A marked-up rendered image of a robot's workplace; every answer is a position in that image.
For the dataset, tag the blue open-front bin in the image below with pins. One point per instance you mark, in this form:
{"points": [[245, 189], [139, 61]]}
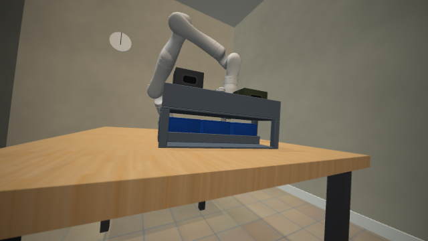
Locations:
{"points": [[215, 127], [243, 129], [184, 125]]}

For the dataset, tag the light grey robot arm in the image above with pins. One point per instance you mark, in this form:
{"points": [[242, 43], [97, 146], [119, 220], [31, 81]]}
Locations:
{"points": [[182, 29]]}

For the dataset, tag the dark grey metal shelf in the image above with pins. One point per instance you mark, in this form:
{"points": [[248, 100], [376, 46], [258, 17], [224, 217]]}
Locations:
{"points": [[190, 100]]}

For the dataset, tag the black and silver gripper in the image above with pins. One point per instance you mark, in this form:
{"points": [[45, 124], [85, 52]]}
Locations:
{"points": [[230, 88]]}

